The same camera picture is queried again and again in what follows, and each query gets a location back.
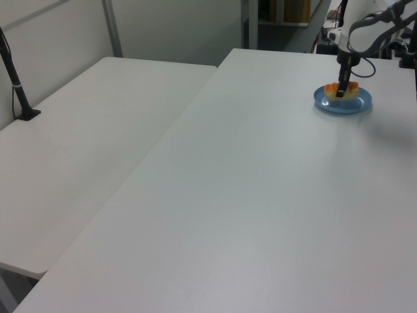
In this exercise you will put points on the orange glazed bread loaf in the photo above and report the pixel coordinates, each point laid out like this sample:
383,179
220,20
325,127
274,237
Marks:
352,90

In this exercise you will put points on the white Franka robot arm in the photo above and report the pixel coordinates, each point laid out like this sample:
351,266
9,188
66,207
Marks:
365,26

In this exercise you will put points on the wooden shelf unit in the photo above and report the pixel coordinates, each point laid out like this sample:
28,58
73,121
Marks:
290,11

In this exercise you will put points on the black camera stand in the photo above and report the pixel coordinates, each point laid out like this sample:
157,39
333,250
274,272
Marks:
408,49

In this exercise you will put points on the grey metal partition post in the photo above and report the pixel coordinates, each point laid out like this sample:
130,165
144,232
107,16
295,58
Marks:
112,27

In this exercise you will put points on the black camera stand pole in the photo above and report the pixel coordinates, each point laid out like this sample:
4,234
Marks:
14,78

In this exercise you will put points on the blue round plate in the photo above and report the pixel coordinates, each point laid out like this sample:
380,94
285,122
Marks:
345,106

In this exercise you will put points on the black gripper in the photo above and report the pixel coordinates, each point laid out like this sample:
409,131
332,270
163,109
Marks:
348,58

